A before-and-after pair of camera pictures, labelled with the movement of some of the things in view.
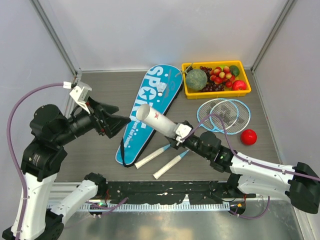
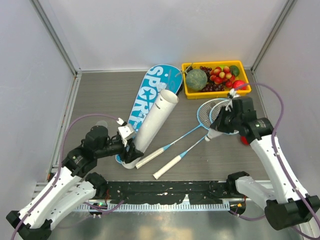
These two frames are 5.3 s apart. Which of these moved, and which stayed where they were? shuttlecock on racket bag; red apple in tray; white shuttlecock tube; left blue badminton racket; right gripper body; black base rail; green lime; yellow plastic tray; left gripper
Moved: right gripper body; white shuttlecock tube; left gripper
Stayed: green lime; left blue badminton racket; black base rail; red apple in tray; shuttlecock on racket bag; yellow plastic tray
